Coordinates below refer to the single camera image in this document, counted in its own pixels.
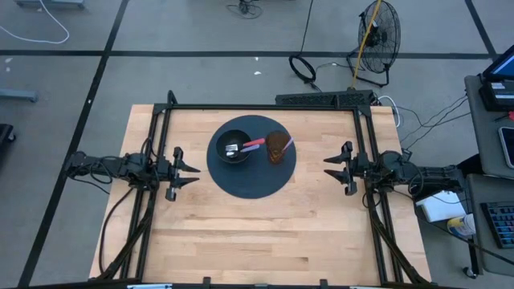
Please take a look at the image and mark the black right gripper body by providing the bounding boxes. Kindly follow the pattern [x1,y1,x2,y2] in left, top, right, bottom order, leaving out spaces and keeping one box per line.
[340,140,365,197]

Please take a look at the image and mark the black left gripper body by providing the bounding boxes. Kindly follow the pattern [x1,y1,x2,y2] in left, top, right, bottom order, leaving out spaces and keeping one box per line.
[158,146,184,201]

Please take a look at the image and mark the black ceramic bowl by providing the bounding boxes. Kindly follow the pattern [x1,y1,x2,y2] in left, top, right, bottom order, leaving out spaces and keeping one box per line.
[215,128,253,165]

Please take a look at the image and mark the amber faceted plastic tumbler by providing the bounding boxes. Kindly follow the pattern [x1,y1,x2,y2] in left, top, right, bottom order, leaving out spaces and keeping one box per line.
[264,129,292,165]

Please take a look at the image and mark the spoon with lilac handle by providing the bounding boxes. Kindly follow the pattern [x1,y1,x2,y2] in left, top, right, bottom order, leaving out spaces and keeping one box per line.
[225,144,262,159]

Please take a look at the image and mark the fork with pink handle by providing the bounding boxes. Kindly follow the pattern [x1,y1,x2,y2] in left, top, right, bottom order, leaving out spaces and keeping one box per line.
[224,137,267,153]

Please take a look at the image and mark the dark round woven placemat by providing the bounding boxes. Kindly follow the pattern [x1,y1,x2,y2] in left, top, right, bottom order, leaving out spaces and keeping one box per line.
[206,114,298,201]

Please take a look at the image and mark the black power strip box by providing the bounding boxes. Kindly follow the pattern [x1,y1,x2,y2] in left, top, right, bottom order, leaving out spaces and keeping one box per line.
[275,89,377,108]

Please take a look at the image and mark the white paper box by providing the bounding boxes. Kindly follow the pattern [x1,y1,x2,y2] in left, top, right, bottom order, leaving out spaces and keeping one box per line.
[414,189,467,224]

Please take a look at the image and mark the wipes canister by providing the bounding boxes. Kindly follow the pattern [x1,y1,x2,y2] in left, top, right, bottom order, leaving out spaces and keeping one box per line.
[446,213,477,238]

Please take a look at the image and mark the black floor fan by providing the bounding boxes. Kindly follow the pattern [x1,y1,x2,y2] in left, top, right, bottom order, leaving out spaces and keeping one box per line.
[346,0,402,88]

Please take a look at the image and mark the grey desk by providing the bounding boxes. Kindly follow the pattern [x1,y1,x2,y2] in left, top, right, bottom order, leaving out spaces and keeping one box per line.
[464,173,514,277]
[463,73,514,181]

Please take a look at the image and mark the black keyboard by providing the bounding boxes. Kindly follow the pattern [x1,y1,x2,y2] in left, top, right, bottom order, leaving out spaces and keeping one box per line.
[479,200,514,250]

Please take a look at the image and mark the white edged tablet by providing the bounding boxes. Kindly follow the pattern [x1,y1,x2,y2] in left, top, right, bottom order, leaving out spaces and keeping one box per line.
[498,125,514,170]

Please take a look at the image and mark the black desktop device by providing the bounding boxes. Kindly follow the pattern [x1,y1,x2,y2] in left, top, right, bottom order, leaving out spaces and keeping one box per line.
[478,79,514,113]

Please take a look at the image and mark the grey metal foot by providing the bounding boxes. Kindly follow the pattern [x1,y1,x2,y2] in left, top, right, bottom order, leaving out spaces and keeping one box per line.
[0,88,39,104]

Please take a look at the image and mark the open laptop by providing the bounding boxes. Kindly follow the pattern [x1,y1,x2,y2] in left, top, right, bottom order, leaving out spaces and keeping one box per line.
[481,53,514,83]

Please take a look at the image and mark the grey metal bar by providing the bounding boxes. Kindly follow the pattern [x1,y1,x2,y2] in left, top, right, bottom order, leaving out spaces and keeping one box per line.
[14,0,87,10]

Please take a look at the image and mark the white looped cable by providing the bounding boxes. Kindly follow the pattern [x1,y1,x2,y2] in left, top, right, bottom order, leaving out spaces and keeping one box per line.
[376,95,402,129]

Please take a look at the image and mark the black metal table frame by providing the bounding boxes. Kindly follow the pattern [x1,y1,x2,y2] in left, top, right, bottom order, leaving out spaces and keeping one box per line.
[95,89,434,289]

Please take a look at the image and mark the coiled black floor cable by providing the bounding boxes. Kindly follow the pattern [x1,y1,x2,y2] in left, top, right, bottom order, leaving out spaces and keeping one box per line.
[288,0,322,92]

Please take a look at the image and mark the yellow hanging cable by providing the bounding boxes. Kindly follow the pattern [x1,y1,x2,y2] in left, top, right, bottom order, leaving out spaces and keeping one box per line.
[351,0,383,91]

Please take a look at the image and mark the tangled black cable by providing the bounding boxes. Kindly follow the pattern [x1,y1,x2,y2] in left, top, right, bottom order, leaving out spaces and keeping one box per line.
[226,0,264,20]

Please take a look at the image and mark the white floor cable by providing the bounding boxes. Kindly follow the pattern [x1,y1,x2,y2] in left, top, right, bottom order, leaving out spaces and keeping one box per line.
[0,0,71,45]

